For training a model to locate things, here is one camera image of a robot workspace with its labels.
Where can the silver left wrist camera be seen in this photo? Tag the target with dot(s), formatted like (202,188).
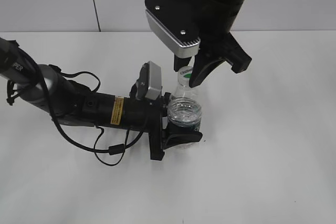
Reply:
(148,85)

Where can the white green bottle cap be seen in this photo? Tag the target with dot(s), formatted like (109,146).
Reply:
(184,75)

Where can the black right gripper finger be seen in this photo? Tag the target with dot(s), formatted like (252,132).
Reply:
(180,62)
(206,61)

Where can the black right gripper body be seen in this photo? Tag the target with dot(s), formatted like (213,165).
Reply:
(238,59)

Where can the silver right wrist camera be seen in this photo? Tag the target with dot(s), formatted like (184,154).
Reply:
(172,21)

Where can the clear Cestbon water bottle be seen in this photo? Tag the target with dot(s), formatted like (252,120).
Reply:
(184,109)

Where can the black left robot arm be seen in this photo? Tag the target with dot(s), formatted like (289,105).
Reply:
(70,103)

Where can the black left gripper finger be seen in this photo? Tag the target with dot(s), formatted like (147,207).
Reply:
(175,135)

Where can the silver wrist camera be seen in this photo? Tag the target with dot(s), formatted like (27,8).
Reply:
(148,85)
(172,21)

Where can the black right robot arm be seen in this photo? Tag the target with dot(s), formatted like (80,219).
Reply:
(214,18)

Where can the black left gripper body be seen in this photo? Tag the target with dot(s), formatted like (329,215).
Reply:
(156,111)

